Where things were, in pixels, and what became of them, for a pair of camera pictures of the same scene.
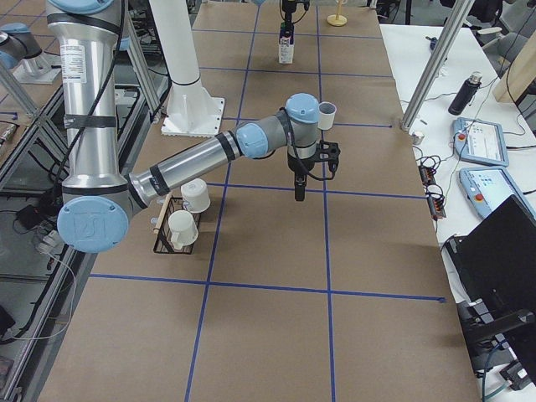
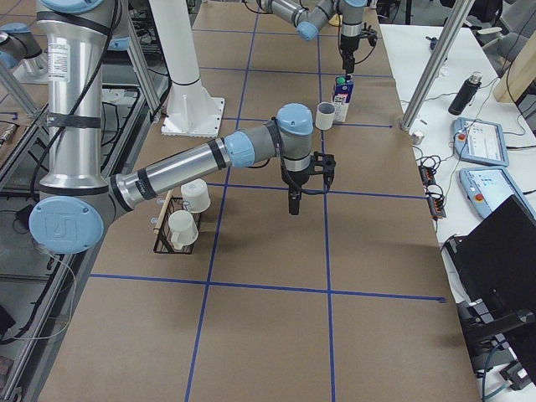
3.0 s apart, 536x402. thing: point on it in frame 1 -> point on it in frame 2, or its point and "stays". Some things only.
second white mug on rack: [182, 227] stays
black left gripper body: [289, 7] -> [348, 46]
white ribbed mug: [327, 114] stays
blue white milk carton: [286, 43] -> [342, 94]
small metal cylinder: [417, 138] stays
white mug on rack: [194, 195] stays
